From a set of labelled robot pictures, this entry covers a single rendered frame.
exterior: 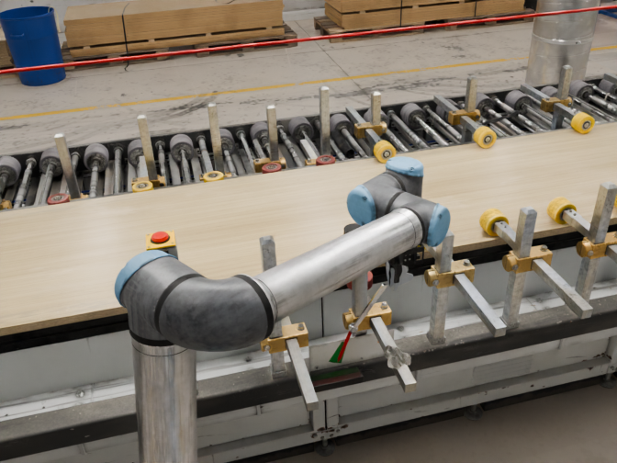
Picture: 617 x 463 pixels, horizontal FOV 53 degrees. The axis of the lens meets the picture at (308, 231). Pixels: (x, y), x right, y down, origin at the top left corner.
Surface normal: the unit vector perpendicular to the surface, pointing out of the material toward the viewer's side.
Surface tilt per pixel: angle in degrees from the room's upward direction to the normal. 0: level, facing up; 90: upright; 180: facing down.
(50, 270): 0
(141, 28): 90
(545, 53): 90
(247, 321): 67
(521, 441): 0
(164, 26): 90
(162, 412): 84
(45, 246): 0
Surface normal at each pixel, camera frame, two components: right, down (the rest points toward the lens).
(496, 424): -0.04, -0.85
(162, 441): 0.05, 0.44
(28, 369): 0.25, 0.51
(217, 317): 0.11, -0.04
